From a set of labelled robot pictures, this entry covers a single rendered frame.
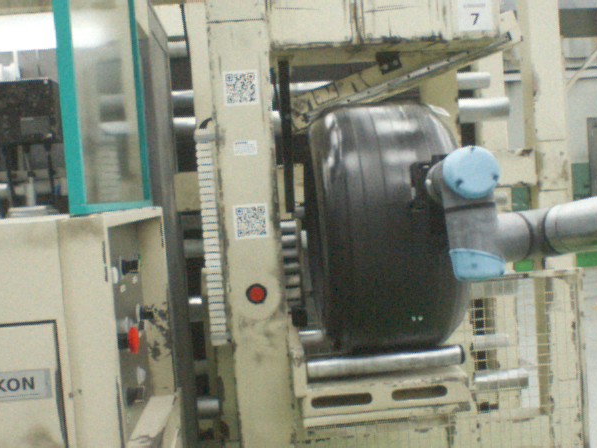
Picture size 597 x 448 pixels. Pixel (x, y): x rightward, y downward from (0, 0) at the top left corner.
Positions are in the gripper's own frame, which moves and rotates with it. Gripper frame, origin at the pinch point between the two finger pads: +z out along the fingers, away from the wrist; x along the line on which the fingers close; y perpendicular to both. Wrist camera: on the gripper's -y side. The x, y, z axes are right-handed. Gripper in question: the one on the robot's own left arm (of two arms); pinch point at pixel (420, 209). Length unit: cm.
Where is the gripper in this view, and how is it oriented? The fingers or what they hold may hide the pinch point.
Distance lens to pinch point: 136.4
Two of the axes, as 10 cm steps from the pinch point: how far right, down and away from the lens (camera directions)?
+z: -0.6, 0.7, 10.0
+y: -0.8, -9.9, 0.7
